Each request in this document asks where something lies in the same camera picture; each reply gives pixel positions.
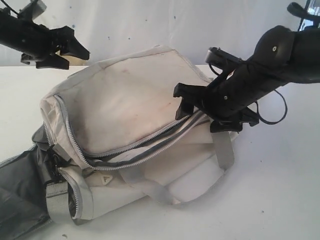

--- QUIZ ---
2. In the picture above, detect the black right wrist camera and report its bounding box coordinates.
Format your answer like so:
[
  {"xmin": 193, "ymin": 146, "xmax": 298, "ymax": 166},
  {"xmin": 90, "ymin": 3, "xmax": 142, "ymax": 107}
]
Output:
[{"xmin": 205, "ymin": 47, "xmax": 244, "ymax": 71}]

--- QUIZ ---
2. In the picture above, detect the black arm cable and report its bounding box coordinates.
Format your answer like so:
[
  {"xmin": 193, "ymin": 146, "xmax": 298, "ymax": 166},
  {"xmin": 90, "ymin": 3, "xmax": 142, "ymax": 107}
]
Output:
[
  {"xmin": 0, "ymin": 6, "xmax": 21, "ymax": 18},
  {"xmin": 207, "ymin": 1, "xmax": 311, "ymax": 125}
]

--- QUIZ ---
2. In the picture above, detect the white canvas backpack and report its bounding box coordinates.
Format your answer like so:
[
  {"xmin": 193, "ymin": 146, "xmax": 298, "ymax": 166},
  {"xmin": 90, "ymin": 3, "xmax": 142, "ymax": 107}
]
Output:
[{"xmin": 0, "ymin": 46, "xmax": 237, "ymax": 240}]

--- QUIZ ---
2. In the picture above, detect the white backdrop curtain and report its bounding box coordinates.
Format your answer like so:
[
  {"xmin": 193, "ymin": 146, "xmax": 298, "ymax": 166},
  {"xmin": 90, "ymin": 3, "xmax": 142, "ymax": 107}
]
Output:
[{"xmin": 0, "ymin": 0, "xmax": 307, "ymax": 67}]

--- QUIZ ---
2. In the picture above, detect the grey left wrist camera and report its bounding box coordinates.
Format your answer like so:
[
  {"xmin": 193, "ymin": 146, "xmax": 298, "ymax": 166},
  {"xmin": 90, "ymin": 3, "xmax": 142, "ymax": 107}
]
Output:
[{"xmin": 18, "ymin": 0, "xmax": 47, "ymax": 21}]

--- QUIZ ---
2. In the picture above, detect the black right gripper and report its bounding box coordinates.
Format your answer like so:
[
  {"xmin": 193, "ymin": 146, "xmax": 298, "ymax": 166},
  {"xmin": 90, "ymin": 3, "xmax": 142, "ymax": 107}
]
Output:
[{"xmin": 173, "ymin": 62, "xmax": 275, "ymax": 133}]

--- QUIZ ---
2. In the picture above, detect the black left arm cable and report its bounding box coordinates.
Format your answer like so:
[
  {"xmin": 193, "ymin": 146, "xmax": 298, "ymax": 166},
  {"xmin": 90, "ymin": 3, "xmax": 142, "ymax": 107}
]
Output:
[{"xmin": 0, "ymin": 6, "xmax": 21, "ymax": 18}]

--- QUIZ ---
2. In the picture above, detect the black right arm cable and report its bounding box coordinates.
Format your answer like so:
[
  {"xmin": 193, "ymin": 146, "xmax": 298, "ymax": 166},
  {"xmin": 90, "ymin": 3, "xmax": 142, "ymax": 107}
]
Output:
[{"xmin": 207, "ymin": 1, "xmax": 311, "ymax": 125}]

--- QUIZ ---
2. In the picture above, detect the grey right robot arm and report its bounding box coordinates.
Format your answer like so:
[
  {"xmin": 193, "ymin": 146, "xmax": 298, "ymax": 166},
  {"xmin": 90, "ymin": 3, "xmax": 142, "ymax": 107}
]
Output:
[{"xmin": 173, "ymin": 25, "xmax": 320, "ymax": 133}]

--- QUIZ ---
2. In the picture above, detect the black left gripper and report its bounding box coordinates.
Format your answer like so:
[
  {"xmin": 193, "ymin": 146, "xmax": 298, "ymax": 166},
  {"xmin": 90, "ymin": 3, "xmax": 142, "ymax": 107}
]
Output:
[{"xmin": 0, "ymin": 9, "xmax": 90, "ymax": 70}]

